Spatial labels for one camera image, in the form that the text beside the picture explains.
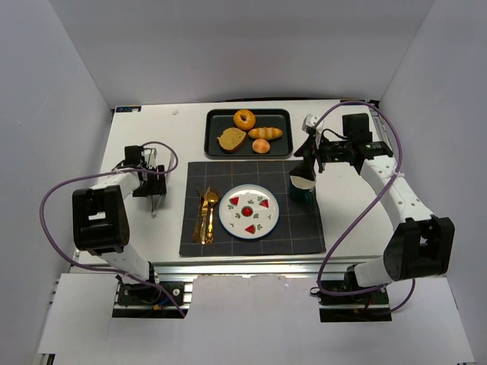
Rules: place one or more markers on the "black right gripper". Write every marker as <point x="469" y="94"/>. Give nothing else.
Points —
<point x="314" y="150"/>

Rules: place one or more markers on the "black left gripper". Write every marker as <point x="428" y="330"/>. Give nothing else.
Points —
<point x="153" y="186"/>

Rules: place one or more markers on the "orange glazed donut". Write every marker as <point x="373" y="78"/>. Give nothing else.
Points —
<point x="244" y="119"/>

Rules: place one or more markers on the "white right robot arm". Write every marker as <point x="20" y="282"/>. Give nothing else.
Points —
<point x="421" y="244"/>

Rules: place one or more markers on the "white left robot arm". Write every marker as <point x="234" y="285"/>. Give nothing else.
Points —
<point x="100" y="222"/>

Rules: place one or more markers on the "striped long bread roll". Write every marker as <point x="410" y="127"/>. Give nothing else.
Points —
<point x="265" y="133"/>

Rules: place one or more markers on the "brown bread slice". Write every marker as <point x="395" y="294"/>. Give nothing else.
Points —
<point x="232" y="139"/>

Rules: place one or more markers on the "green white mug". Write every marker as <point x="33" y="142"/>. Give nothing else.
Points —
<point x="301" y="190"/>

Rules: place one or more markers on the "small round bun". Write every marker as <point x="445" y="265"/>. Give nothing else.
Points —
<point x="261" y="146"/>

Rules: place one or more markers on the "gold knife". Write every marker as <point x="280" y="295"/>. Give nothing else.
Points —
<point x="206" y="228"/>

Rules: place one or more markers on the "gold spoon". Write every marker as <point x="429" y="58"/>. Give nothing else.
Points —
<point x="213" y="198"/>

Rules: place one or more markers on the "gold fork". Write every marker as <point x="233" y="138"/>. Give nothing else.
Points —
<point x="199" y="214"/>

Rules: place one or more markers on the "dark checked placemat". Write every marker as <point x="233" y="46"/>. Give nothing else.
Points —
<point x="298" y="232"/>

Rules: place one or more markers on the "white watermelon pattern plate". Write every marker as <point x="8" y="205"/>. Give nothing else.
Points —
<point x="249" y="211"/>

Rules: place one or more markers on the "blue table label sticker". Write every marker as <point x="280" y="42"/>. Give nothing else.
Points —
<point x="128" y="109"/>

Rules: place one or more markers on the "black baking tray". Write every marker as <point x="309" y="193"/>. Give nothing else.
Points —
<point x="217" y="120"/>

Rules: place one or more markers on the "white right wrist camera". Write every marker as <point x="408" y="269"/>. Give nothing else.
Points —
<point x="309" y="123"/>

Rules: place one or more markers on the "aluminium frame rail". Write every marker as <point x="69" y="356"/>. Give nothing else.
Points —
<point x="243" y="269"/>

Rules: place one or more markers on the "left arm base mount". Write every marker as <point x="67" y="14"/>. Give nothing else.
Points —
<point x="136" y="301"/>

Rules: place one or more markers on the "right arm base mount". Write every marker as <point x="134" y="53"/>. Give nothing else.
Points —
<point x="370" y="307"/>

